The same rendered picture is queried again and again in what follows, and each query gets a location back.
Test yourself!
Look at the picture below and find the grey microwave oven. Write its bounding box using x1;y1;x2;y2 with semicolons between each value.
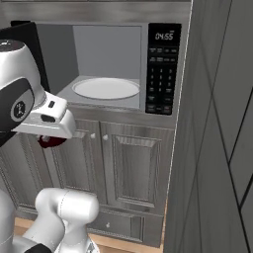
35;21;183;117

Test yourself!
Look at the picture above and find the white round turntable plate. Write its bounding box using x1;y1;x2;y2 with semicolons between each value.
71;76;141;101

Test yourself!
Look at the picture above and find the red mug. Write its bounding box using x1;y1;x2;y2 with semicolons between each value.
37;134;67;149

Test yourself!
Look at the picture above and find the grey panelled cupboard door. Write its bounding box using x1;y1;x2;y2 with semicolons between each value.
100;121;175;217
0;131;55;211
48;118;109;206

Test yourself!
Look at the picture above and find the grey drawer front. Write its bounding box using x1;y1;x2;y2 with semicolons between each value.
86;209;145;244

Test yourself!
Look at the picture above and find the black microwave door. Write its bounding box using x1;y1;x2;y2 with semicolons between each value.
9;20;51;94

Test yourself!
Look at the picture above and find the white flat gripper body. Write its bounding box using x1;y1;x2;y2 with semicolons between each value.
12;109;79;139

